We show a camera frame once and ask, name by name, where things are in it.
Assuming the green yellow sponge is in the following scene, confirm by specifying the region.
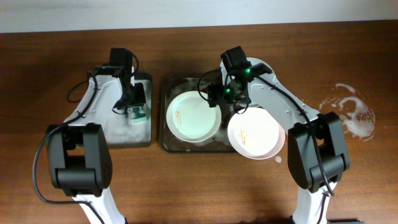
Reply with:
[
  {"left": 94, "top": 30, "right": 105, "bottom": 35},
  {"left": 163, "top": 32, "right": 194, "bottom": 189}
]
[{"left": 127, "top": 105, "right": 147, "bottom": 123}]

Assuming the pale green plate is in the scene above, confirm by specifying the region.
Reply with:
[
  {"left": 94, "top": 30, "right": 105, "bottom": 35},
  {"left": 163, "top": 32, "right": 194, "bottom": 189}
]
[{"left": 166, "top": 91, "right": 221, "bottom": 142}]

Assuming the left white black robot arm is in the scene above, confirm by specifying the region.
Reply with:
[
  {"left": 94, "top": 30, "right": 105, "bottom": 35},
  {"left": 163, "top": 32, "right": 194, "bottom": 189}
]
[{"left": 46, "top": 48, "right": 152, "bottom": 223}]

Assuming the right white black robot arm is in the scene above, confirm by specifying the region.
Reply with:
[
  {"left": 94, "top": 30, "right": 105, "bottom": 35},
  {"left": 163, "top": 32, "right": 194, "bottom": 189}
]
[{"left": 205, "top": 46, "right": 350, "bottom": 223}]

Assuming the left soapy black tray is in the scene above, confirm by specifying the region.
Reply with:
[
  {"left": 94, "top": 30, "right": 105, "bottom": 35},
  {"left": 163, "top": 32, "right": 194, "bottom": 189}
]
[{"left": 103, "top": 73, "right": 152, "bottom": 149}]

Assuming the grey green rear plate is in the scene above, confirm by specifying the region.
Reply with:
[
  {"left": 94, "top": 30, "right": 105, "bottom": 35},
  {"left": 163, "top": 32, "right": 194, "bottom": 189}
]
[{"left": 221, "top": 55, "right": 273, "bottom": 108}]

